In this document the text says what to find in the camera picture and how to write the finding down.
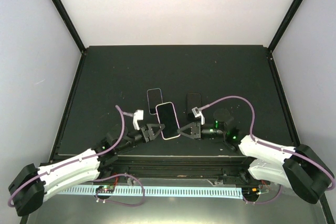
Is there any beige cased phone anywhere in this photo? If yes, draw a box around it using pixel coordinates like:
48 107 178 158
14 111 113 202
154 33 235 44
155 102 181 140

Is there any black phone case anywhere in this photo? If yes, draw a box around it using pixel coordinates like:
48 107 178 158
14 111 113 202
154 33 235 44
186 92 203 120

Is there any blue smartphone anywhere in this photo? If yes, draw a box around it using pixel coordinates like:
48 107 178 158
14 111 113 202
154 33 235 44
146 88 163 115

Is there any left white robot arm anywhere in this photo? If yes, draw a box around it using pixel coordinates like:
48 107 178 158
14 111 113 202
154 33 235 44
8 124 165 217

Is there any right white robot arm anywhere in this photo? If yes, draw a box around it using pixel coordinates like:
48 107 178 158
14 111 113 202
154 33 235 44
178 109 335 204

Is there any left green circuit board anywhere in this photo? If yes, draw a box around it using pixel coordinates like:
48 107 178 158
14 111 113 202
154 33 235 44
96 185 114 194

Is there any right circuit board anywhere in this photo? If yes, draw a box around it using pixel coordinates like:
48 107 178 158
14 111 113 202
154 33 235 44
241 187 269 196

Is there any clear acrylic sheet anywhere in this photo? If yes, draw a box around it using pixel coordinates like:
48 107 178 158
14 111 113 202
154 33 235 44
26 190 327 223

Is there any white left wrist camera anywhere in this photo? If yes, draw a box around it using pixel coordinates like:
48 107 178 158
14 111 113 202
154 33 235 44
132 110 144 131

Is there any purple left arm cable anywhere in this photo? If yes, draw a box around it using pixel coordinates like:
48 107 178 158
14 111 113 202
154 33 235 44
7 104 134 208

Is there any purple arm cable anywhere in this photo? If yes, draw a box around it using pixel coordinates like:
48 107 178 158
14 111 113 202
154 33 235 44
198 95 336 192
7 104 134 208

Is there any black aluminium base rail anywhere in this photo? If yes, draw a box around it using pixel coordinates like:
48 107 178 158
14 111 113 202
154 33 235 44
99 154 254 184

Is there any white slotted cable duct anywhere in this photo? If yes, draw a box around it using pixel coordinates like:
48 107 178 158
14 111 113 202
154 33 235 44
59 185 243 199

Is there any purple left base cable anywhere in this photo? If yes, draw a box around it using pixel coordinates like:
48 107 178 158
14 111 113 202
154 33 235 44
94 173 145 207

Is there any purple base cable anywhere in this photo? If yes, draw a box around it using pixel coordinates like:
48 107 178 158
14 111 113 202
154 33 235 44
94 173 145 207
243 184 283 205

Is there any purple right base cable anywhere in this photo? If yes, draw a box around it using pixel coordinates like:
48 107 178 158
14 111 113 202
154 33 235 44
243 184 283 205

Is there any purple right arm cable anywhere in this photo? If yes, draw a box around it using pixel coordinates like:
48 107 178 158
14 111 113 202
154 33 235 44
198 95 336 192

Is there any left black frame post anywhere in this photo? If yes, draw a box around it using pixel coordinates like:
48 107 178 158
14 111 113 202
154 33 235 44
51 0 86 53

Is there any black frame post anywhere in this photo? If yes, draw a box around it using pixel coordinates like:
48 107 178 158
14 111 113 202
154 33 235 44
51 0 86 53
267 0 320 51

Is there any right black frame post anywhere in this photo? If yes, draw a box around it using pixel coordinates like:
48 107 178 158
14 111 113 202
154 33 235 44
267 0 320 51

